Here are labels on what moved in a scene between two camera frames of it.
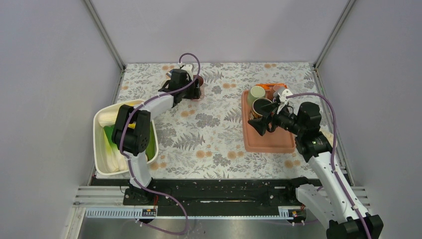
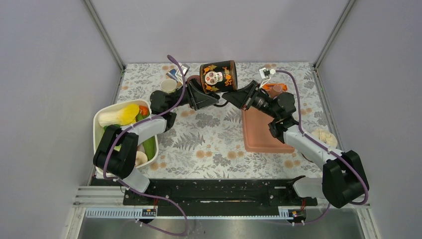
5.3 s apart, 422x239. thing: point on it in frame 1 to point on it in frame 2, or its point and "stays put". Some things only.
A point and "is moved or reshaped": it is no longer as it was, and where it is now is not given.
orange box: (269, 87) stays put
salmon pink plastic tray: (281, 141) stays put
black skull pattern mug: (256, 112) is moved or reshaped
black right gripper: (261, 124) to (242, 98)
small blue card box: (169, 73) stays put
